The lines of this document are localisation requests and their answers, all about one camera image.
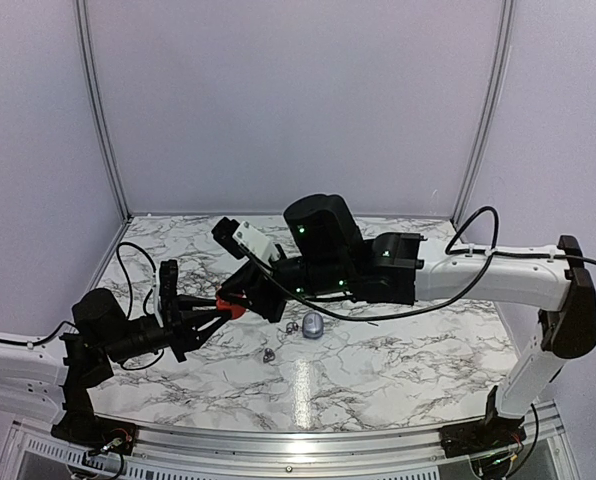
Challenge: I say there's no right aluminium frame post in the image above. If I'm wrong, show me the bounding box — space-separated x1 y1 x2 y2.
451 0 516 226

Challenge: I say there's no red earbud charging case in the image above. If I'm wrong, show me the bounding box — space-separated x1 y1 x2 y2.
216 297 246 320

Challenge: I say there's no left aluminium frame post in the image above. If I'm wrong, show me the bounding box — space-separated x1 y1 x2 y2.
74 0 132 223

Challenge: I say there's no grey blue charging case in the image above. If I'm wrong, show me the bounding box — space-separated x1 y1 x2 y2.
302 312 324 339

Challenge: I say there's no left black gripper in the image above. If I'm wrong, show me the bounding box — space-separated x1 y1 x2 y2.
103 295 232 364

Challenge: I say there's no aluminium frame post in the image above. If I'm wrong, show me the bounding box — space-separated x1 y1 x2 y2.
74 0 132 223
451 0 516 226

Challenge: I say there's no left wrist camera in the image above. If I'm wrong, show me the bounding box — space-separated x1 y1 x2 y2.
153 259 179 327

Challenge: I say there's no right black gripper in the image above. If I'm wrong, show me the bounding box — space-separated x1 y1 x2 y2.
218 254 351 322

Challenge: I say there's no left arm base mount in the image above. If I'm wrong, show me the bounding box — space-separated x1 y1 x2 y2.
51 389 137 456

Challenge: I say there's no front aluminium rail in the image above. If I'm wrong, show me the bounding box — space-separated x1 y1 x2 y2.
0 399 579 480

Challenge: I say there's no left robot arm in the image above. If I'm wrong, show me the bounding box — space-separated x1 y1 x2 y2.
0 260 241 453

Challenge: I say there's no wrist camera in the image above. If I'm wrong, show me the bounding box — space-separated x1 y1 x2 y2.
211 217 283 265
153 259 179 327

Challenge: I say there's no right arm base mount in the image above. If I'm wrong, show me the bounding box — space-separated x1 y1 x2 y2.
439 386 527 458

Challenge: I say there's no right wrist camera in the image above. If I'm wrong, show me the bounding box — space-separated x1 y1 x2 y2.
211 217 283 265

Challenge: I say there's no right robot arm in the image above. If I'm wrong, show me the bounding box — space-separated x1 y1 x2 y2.
212 194 596 448

